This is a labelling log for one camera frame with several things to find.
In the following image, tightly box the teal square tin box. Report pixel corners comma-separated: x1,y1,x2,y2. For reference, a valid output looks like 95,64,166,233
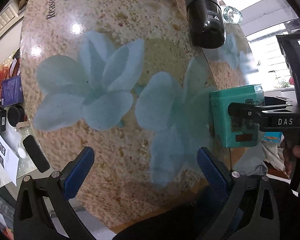
210,85,264,148

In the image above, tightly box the black cylindrical thermos cup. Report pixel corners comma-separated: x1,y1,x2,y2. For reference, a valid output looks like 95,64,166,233
185,0,226,49

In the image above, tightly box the person's right hand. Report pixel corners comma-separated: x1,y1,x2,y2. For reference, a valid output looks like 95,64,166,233
280,139,300,178

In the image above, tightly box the white paper sheet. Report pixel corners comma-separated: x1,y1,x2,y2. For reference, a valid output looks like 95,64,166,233
0,135,19,185

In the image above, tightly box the black round lid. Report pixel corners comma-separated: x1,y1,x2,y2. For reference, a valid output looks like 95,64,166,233
7,105,25,127

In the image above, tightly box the purple box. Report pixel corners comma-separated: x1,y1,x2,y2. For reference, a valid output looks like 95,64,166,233
1,75,24,107

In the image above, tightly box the green soda can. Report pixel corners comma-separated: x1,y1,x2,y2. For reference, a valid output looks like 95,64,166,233
221,5,243,24

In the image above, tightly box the white tufted tv cabinet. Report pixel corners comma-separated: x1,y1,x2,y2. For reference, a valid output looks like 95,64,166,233
0,0,36,43

